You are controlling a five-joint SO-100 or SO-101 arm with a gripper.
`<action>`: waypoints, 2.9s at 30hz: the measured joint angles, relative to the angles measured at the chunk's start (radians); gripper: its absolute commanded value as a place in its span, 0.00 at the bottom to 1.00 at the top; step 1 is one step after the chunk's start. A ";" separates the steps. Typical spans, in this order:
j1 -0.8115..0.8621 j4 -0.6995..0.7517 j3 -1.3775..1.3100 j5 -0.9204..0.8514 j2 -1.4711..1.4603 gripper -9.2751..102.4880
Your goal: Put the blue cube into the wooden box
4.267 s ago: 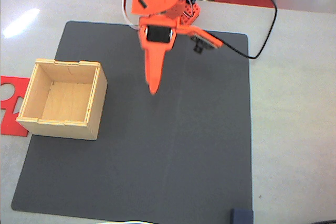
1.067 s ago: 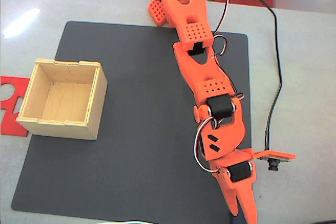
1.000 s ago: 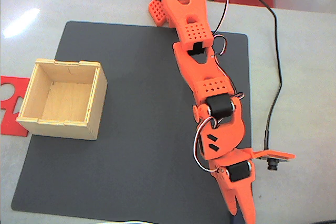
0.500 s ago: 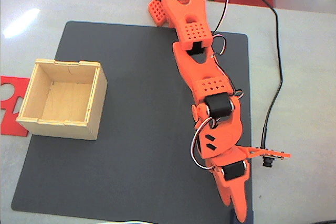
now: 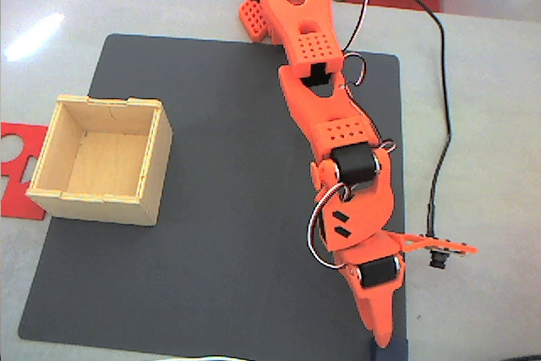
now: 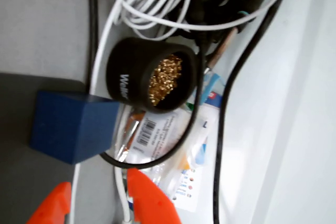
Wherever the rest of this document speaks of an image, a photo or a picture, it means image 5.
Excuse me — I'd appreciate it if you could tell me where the open wooden box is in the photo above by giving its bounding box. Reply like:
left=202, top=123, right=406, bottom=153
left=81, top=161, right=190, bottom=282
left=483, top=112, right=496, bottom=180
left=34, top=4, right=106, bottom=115
left=25, top=94, right=174, bottom=227

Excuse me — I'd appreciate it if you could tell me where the red cutout sheet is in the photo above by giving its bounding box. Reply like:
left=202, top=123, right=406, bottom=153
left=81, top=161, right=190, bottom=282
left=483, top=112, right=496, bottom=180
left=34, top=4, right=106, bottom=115
left=0, top=122, right=50, bottom=222

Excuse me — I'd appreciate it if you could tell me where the dark grey mat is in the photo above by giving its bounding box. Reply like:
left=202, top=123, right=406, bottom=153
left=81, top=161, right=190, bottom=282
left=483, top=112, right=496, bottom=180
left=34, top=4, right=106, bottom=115
left=17, top=32, right=409, bottom=361

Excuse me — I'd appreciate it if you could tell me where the blue cube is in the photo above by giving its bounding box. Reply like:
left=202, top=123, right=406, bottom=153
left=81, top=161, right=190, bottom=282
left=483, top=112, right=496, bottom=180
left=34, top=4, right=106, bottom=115
left=370, top=335, right=410, bottom=361

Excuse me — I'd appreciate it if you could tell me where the black camera on orange bracket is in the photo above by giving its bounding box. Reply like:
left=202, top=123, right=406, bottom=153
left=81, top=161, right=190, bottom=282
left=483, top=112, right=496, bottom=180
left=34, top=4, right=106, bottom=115
left=399, top=232, right=479, bottom=270

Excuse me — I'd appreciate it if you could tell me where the black camera cable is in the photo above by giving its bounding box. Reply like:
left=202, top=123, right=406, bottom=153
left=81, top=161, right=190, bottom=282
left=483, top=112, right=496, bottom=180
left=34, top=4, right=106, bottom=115
left=337, top=0, right=454, bottom=239

